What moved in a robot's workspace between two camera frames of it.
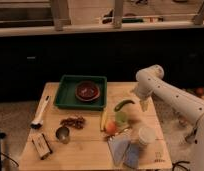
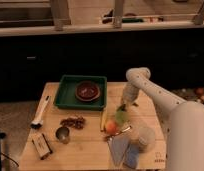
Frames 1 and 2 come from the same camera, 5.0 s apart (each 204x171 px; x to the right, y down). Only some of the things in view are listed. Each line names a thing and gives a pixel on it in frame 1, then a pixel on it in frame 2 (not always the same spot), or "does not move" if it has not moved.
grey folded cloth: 118,144 does not move
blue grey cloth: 132,155 does not move
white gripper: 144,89 to 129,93
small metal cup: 62,133 does not move
